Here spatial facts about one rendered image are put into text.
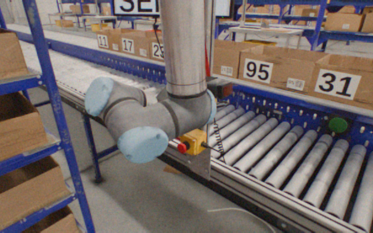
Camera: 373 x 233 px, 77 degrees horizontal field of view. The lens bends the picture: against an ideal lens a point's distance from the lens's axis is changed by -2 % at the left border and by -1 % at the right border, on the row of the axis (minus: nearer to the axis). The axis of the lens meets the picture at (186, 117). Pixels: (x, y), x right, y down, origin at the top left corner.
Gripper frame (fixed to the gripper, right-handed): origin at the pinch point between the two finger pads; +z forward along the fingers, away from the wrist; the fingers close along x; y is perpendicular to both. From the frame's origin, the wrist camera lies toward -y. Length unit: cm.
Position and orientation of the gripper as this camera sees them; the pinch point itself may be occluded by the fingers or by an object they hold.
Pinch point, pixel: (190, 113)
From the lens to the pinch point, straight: 80.7
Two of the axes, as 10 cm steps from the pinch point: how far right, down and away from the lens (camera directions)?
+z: 5.7, 1.6, 8.0
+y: -3.3, 9.4, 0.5
